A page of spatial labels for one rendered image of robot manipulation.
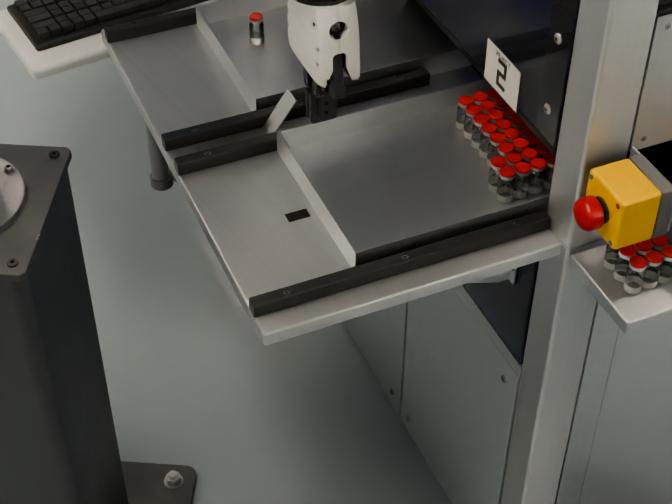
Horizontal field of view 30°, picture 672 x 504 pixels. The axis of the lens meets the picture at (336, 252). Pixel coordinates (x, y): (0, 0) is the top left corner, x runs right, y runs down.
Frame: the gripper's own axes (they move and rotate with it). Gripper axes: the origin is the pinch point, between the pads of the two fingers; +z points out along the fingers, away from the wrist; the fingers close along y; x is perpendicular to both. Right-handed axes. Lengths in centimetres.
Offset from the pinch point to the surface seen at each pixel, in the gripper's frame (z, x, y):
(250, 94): 19.4, -1.9, 30.2
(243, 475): 110, 2, 35
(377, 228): 22.1, -7.8, 0.4
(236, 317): 110, -11, 74
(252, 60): 22.1, -6.4, 41.5
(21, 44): 30, 23, 71
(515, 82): 7.2, -27.8, 3.6
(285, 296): 20.3, 8.0, -7.9
